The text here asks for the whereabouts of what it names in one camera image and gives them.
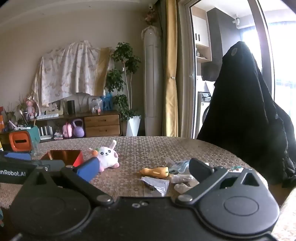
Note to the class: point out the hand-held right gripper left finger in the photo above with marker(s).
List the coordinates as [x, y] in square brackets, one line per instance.
[89, 169]

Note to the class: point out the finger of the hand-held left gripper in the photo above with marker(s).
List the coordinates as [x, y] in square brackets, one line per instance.
[55, 165]
[18, 155]

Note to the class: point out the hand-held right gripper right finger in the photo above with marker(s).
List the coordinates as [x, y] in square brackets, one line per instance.
[200, 169]

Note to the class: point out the red metal box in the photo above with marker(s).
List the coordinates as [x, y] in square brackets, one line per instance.
[67, 157]

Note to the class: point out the blue printed face mask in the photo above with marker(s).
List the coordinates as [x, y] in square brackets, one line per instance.
[180, 165]

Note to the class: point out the white fuzzy cloth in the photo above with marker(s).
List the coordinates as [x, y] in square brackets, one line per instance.
[185, 188]

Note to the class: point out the clear plastic packet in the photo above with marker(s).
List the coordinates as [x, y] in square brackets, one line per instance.
[155, 185]

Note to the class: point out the orange green tissue box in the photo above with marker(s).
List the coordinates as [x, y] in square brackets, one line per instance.
[20, 141]

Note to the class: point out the white pink bunny plush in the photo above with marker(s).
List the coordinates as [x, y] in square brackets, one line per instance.
[106, 155]

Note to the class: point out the stack of books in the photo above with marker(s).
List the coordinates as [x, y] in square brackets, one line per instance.
[58, 136]

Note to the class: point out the pink toy suitcase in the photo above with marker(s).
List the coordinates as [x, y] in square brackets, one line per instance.
[67, 131]

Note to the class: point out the purple kettlebell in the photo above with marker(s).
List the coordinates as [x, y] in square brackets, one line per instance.
[78, 131]

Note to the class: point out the wooden media cabinet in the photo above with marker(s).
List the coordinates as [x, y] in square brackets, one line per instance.
[101, 126]

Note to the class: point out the pink doll figure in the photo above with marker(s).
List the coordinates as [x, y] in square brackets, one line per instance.
[30, 109]

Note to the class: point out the white keyboard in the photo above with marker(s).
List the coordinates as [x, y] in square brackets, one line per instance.
[47, 115]

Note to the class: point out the gold floral tablecloth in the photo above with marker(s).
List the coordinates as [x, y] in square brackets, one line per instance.
[148, 150]

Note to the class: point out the white washing machine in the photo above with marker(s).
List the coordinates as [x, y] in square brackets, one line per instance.
[203, 113]

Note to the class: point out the black cylinder speaker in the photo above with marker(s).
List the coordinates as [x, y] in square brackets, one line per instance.
[71, 107]

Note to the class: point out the white planter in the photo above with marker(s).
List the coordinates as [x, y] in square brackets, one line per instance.
[133, 126]

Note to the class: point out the clear bag of trinkets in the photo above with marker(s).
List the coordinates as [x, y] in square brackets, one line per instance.
[98, 107]

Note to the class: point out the white fan-shaped ornament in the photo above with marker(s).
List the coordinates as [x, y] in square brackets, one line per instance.
[82, 102]

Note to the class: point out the blue toy figure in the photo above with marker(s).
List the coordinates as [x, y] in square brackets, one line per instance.
[107, 102]

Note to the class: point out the person in black clothing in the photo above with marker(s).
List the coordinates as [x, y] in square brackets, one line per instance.
[240, 104]

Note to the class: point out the floral draped cloth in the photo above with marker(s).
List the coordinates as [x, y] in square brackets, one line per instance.
[69, 69]

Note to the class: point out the white tower air conditioner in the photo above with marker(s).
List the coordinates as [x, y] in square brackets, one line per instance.
[152, 81]

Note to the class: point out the yellow curtain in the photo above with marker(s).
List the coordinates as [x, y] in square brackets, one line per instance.
[171, 69]

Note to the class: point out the tall green houseplant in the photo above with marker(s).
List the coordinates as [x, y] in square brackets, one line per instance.
[124, 55]

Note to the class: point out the brown plush toy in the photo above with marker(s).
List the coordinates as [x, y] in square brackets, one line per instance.
[150, 17]

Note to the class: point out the cream photo frame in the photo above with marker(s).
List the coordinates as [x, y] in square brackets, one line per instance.
[55, 107]

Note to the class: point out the sliding door frame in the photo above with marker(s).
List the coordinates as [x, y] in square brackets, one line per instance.
[186, 69]

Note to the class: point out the white wooden wall cabinet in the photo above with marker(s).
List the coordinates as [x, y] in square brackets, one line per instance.
[201, 30]

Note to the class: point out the white wall fitting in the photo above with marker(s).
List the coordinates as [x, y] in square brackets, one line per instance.
[236, 19]

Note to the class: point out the white security camera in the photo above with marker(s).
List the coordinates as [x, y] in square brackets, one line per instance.
[151, 7]

